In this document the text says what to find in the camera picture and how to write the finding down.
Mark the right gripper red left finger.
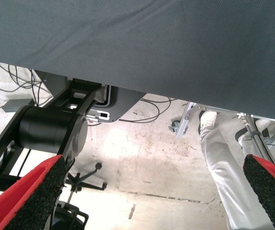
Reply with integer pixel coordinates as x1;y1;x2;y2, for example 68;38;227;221
0;154;67;230

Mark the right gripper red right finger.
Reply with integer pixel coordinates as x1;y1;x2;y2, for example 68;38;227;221
243;154;275;230

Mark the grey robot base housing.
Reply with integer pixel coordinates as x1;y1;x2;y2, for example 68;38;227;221
35;69;144;123

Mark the black base wheel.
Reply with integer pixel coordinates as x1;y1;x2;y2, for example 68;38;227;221
52;201;90;230

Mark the black office chair base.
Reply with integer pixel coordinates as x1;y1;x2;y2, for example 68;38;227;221
65;162;108;192

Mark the white shoe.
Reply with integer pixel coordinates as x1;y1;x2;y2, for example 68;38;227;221
198;109;218;135

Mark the grey power adapter box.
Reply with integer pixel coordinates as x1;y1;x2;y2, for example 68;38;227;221
2;99;36;113

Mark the grey caster wheel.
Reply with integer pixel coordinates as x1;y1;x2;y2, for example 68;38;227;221
167;121;180;133

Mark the dark grey table cloth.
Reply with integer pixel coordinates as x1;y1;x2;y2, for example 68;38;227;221
0;0;275;123

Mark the aluminium frame post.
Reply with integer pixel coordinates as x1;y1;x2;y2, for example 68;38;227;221
175;102;193;139

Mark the thin black floor cable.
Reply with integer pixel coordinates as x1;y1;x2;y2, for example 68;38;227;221
0;61;54;107
118;97;172;124

